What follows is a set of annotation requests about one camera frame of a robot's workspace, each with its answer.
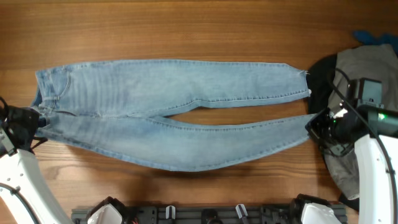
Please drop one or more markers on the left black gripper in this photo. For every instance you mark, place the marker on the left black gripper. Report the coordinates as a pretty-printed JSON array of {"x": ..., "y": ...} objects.
[{"x": 34, "y": 125}]

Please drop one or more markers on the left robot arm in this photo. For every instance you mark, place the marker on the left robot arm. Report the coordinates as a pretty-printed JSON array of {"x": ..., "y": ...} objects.
[{"x": 23, "y": 187}]

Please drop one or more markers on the light blue denim jeans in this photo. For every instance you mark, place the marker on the light blue denim jeans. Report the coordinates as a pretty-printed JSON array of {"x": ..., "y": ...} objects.
[{"x": 125, "y": 109}]

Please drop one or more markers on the grey garment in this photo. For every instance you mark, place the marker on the grey garment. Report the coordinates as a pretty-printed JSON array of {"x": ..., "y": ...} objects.
[{"x": 377, "y": 62}]

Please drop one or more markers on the dark blue garment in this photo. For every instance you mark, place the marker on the dark blue garment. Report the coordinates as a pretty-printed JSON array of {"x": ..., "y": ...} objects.
[{"x": 366, "y": 38}]

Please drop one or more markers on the black mounting rail base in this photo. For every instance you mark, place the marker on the black mounting rail base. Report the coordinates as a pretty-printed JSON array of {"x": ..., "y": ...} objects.
[{"x": 266, "y": 214}]

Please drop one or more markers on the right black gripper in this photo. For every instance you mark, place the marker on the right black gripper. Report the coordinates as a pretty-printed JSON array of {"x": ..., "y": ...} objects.
[{"x": 318, "y": 129}]

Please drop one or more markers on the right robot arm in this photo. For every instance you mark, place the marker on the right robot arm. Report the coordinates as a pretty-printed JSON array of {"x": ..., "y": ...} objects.
[{"x": 359, "y": 146}]

